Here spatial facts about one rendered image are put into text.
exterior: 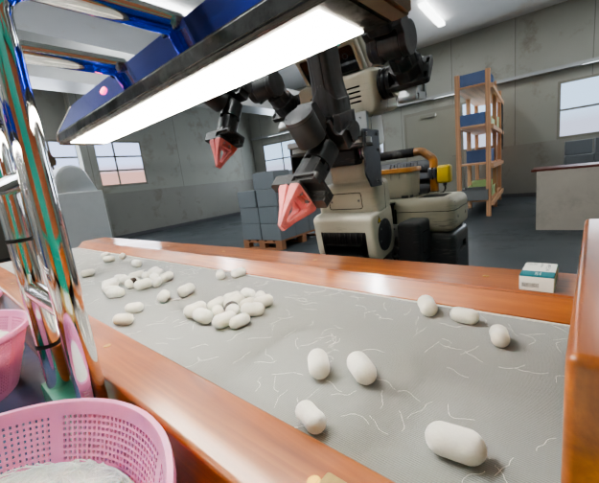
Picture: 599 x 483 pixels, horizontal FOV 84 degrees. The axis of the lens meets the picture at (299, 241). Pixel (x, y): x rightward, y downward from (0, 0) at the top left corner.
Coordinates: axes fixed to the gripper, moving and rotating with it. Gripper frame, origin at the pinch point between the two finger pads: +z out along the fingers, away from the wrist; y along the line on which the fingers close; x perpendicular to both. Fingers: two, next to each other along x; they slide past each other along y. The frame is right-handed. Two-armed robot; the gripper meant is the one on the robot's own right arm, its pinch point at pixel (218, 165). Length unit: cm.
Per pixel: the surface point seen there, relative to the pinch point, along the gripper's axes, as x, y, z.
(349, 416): -27, 63, 43
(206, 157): 491, -763, -347
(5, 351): -39, 17, 48
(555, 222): 416, 76, -109
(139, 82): -40, 40, 14
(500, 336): -14, 72, 34
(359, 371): -25, 63, 39
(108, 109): -40, 30, 14
